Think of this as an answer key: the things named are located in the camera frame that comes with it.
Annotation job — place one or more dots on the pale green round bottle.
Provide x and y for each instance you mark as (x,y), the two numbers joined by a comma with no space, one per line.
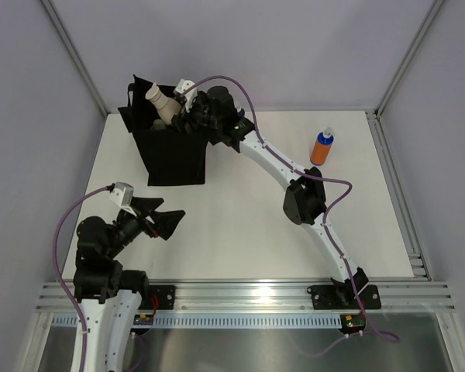
(158,124)

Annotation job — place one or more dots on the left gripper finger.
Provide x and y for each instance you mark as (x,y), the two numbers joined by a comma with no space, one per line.
(144,207)
(165,223)

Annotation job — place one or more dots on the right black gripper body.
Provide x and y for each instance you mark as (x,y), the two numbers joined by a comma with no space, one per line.
(198,115)

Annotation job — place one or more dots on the left aluminium frame post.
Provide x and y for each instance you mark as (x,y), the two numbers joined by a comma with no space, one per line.
(61,30)

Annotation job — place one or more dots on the black mounting plate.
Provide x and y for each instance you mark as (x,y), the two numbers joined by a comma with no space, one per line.
(158,297)
(331,297)

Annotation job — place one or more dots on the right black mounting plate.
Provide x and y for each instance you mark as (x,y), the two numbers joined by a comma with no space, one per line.
(331,297)

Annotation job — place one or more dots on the orange spray bottle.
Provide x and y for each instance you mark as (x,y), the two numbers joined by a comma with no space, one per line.
(322,147)
(239,109)

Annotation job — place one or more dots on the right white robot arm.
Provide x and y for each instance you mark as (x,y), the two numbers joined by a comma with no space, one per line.
(304,203)

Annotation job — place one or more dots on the white slotted cable duct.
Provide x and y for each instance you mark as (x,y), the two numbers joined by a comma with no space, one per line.
(242,321)

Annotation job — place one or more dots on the beige pump bottle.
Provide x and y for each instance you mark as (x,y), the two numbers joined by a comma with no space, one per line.
(166,107)

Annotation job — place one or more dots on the right side aluminium rail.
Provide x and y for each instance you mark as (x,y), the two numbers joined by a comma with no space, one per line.
(409,233)

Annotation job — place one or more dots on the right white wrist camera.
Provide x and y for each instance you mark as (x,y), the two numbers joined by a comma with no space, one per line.
(185,91)

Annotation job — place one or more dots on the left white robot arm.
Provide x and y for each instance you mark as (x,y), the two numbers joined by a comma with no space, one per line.
(107,296)

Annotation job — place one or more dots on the black canvas bag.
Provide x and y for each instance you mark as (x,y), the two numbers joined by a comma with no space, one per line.
(171,158)

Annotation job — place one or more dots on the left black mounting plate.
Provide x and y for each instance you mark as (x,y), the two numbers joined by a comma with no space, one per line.
(158,297)

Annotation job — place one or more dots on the right aluminium frame post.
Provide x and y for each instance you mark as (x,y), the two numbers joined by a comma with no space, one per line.
(418,39)

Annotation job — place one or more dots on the aluminium frame post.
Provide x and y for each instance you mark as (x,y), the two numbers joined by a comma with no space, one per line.
(61,30)
(418,39)

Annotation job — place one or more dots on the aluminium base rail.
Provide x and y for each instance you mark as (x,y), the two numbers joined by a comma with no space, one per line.
(269,296)

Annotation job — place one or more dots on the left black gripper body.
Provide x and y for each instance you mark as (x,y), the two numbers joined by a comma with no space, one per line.
(128,227)

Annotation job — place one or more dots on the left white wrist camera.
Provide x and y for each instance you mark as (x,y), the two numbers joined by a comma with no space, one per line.
(121,194)

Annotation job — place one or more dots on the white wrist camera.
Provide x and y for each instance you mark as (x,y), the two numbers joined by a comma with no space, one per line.
(185,91)
(121,194)

